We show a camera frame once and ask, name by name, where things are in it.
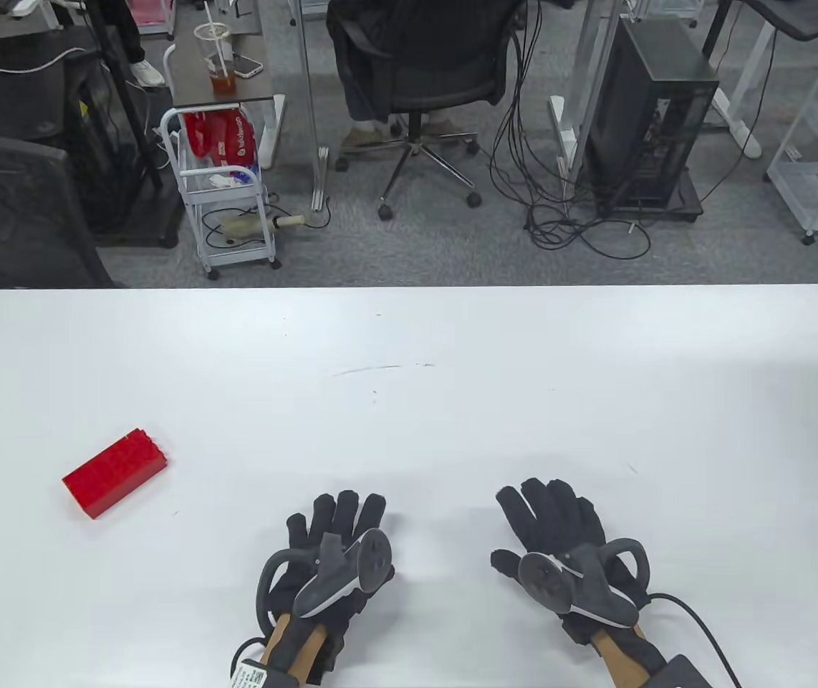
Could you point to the person's left hand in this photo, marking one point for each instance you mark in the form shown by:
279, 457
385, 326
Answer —
348, 516

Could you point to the person's right hand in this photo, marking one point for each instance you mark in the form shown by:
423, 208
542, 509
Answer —
559, 516

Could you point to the stack of red toy bricks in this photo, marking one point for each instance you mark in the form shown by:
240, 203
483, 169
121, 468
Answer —
115, 473

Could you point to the person's left forearm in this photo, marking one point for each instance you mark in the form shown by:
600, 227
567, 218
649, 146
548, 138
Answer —
287, 645

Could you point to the black labelled forearm box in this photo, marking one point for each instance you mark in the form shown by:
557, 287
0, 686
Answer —
685, 674
251, 675

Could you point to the grey tracking controller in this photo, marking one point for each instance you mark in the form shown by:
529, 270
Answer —
337, 580
581, 588

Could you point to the white rolling cart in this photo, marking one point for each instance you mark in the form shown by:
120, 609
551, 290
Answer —
237, 252

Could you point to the beige handheld tool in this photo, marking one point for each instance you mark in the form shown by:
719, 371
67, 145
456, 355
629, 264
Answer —
251, 226

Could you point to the black tower dolly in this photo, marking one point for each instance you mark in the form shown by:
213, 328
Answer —
692, 204

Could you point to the black floor stand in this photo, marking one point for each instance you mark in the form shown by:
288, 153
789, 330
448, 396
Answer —
144, 226

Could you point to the white and blue packet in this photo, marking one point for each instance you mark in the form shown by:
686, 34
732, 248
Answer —
226, 178

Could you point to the red printed plastic bag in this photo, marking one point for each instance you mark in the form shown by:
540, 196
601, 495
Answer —
219, 136

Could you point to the white desk leg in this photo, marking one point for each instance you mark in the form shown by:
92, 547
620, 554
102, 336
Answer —
742, 132

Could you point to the black swivel office chair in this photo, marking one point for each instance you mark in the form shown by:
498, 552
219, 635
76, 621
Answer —
452, 92

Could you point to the black computer tower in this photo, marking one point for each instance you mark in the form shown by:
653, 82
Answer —
656, 79

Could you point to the clear plastic drink cup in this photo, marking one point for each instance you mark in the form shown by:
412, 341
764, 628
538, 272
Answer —
223, 84

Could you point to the black mesh office chair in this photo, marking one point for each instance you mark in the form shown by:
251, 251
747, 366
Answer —
8, 208

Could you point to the smartphone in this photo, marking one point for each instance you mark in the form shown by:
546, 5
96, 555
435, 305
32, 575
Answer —
246, 66

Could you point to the brown side table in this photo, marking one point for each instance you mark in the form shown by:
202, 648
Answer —
194, 79

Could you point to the white drinking straw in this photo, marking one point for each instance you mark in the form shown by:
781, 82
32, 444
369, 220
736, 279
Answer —
217, 39

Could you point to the grey mesh chair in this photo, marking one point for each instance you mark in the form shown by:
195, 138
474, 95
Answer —
22, 100

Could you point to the pink box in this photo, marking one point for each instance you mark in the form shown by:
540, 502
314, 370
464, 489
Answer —
147, 11

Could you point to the dark desk top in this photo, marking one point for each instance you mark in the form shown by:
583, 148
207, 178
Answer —
803, 18

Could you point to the aluminium frame post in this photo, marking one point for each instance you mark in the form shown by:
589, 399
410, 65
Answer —
306, 86

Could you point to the white desk frame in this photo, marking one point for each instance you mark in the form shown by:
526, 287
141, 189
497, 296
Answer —
599, 64

